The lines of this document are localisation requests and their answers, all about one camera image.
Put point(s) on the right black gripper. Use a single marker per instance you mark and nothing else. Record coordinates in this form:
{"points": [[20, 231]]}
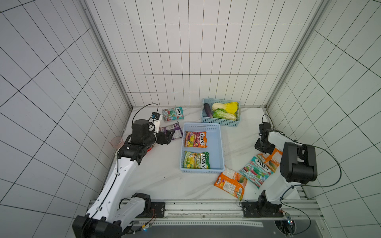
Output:
{"points": [[262, 145]]}

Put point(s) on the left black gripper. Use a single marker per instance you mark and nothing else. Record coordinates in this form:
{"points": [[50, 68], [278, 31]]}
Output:
{"points": [[168, 136]]}

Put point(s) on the purple candy bag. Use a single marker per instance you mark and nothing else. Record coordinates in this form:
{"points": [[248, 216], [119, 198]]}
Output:
{"points": [[178, 133]]}

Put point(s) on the orange candy bag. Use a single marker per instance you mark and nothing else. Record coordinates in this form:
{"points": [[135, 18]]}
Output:
{"points": [[272, 161]]}

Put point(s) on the pink yellow Fox's candy bag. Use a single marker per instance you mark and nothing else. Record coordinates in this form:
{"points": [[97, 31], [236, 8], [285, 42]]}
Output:
{"points": [[196, 139]]}

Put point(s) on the large light blue basket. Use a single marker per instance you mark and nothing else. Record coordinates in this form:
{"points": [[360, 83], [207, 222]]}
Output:
{"points": [[214, 147]]}

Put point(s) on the green Fox's candy bag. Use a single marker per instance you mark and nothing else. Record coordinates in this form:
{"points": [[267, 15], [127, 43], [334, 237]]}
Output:
{"points": [[193, 160]]}

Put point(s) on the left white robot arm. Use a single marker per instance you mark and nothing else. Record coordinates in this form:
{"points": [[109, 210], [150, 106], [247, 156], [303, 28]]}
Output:
{"points": [[105, 218]]}

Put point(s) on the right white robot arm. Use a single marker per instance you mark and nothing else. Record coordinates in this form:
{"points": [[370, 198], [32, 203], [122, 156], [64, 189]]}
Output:
{"points": [[298, 166]]}

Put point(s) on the small teal basket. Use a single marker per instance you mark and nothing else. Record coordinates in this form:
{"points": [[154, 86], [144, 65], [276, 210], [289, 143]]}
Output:
{"points": [[222, 122]]}

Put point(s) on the teal red Fox's candy bag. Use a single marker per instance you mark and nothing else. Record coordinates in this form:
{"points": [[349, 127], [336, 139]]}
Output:
{"points": [[256, 171]]}

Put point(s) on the clear pink plastic cup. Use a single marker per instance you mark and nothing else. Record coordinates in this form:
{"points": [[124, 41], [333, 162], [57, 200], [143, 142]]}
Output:
{"points": [[117, 142]]}

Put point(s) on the yellow toy cabbage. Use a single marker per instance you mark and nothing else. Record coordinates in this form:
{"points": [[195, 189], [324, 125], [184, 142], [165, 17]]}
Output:
{"points": [[230, 108]]}

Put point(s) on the orange snack bag front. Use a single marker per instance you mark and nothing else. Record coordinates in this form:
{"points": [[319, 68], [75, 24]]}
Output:
{"points": [[232, 182]]}

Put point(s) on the green toy cabbage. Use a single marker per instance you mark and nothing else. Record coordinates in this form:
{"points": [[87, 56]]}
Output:
{"points": [[222, 114]]}

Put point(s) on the purple toy eggplant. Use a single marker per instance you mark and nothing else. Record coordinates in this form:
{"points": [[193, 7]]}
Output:
{"points": [[208, 110]]}

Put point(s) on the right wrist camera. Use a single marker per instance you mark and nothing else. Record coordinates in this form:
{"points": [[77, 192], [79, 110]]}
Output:
{"points": [[264, 127]]}

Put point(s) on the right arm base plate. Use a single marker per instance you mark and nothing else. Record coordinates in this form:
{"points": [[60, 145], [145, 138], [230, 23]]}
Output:
{"points": [[253, 209]]}

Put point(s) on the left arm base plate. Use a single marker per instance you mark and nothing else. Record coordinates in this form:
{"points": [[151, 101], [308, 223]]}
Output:
{"points": [[156, 210]]}

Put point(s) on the aluminium mounting rail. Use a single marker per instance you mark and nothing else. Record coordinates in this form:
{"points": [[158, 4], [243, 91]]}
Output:
{"points": [[230, 210]]}

